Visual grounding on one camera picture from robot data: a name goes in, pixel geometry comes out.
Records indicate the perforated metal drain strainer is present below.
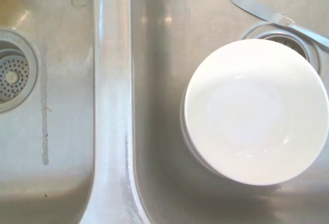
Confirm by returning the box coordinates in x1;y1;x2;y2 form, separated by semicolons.
0;27;40;114

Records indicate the stainless steel double sink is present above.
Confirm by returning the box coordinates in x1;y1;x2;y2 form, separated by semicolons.
0;0;329;224

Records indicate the white ceramic bowl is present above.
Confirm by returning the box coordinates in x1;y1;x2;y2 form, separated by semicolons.
179;86;219;177
184;39;326;185

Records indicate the stainless steel table knife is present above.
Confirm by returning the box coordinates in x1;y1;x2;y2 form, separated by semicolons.
224;0;329;52

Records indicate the open metal drain ring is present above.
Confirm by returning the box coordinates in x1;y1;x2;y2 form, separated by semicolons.
238;21;322;81

